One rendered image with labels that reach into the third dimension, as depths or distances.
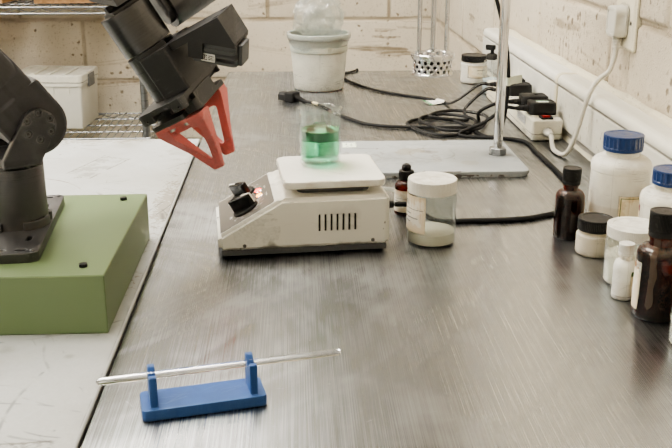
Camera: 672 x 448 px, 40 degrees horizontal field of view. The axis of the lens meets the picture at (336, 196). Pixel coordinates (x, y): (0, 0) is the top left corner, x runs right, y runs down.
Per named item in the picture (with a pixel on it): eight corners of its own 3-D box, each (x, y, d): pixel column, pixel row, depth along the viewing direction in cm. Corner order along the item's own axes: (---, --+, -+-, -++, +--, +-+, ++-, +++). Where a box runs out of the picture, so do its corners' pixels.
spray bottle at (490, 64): (480, 94, 202) (482, 45, 198) (483, 91, 205) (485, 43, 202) (497, 95, 200) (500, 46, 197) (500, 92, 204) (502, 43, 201)
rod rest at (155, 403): (142, 423, 73) (140, 382, 72) (140, 402, 76) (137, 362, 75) (267, 406, 75) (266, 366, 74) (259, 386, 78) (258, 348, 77)
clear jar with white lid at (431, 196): (441, 230, 116) (443, 169, 114) (464, 245, 111) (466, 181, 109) (398, 235, 114) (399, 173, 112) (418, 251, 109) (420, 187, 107)
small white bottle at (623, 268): (614, 302, 95) (619, 247, 93) (607, 293, 97) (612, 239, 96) (636, 301, 95) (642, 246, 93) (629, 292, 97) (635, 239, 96)
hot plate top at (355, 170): (284, 190, 106) (283, 183, 105) (275, 163, 117) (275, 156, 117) (387, 186, 107) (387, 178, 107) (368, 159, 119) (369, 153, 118)
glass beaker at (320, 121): (290, 164, 114) (289, 100, 112) (328, 158, 117) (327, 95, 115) (314, 176, 110) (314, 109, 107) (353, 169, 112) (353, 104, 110)
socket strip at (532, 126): (531, 141, 161) (532, 116, 159) (485, 97, 199) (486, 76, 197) (562, 141, 161) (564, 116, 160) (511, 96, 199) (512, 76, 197)
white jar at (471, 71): (455, 81, 217) (456, 53, 215) (476, 79, 220) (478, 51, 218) (469, 85, 212) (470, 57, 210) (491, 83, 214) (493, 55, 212)
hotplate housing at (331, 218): (218, 260, 106) (216, 194, 104) (216, 223, 119) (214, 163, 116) (407, 250, 109) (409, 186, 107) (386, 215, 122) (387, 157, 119)
